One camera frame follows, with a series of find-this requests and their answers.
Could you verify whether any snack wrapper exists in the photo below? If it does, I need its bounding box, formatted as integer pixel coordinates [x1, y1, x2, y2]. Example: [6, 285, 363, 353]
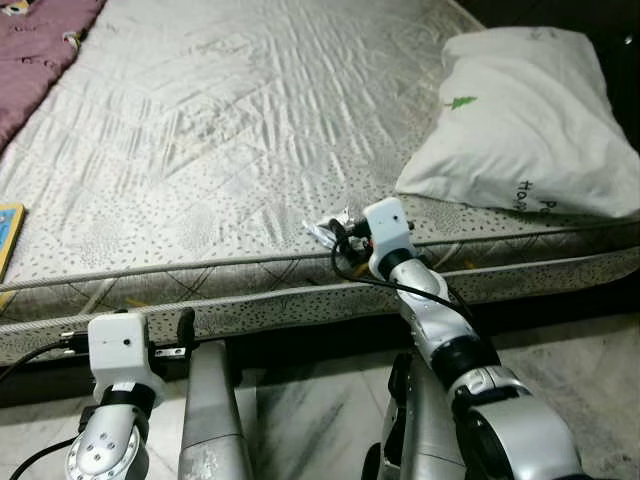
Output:
[302, 207, 366, 251]

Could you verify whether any white pillow with tree print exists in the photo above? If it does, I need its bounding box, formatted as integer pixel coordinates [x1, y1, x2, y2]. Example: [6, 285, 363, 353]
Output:
[394, 27, 640, 221]

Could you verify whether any blue yellow children's book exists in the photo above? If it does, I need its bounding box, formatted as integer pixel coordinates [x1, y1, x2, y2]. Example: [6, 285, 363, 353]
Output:
[0, 202, 28, 286]

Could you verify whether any grey robot left leg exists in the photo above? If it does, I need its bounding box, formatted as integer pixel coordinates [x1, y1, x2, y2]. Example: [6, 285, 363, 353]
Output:
[178, 338, 253, 480]

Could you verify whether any grey robot leg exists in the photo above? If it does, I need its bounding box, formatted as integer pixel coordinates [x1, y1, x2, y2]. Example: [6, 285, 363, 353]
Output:
[178, 338, 253, 480]
[380, 350, 471, 480]

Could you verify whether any white quilted mattress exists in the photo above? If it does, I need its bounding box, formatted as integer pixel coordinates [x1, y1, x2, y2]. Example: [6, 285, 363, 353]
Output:
[0, 0, 640, 366]

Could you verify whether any grey robot right leg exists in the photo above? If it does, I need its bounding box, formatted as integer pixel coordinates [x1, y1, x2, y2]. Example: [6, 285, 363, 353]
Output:
[380, 350, 471, 480]

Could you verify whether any pink cartoon mouse blanket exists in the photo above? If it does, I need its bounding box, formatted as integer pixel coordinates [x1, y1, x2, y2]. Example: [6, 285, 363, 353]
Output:
[0, 0, 108, 153]

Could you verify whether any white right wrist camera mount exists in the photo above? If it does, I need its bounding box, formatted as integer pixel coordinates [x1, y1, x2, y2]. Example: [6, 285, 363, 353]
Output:
[362, 198, 417, 279]

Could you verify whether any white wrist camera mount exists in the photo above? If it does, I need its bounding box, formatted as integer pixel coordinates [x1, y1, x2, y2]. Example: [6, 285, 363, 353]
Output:
[362, 198, 417, 279]
[87, 312, 168, 403]

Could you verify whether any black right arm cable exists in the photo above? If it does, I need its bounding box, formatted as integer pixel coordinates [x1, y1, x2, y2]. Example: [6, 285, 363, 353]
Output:
[332, 238, 476, 326]

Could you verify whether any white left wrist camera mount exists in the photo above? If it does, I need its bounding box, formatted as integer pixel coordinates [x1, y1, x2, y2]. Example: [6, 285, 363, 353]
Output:
[87, 312, 168, 403]

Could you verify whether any dark bed frame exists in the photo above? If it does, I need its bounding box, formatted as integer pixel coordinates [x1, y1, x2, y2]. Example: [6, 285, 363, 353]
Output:
[0, 270, 640, 409]

